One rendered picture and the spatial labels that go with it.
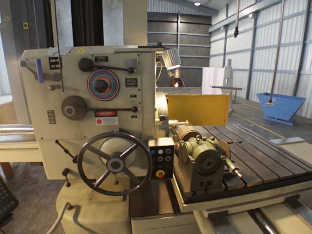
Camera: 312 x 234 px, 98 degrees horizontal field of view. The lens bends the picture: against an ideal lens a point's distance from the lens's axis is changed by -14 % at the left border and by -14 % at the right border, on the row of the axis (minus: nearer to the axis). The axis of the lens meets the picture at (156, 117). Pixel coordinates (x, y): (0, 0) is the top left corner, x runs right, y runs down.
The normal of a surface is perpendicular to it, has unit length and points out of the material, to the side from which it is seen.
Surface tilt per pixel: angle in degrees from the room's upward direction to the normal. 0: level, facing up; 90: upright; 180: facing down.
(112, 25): 90
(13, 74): 90
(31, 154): 90
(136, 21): 90
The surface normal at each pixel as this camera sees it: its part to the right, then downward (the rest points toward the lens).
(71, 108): 0.12, 0.29
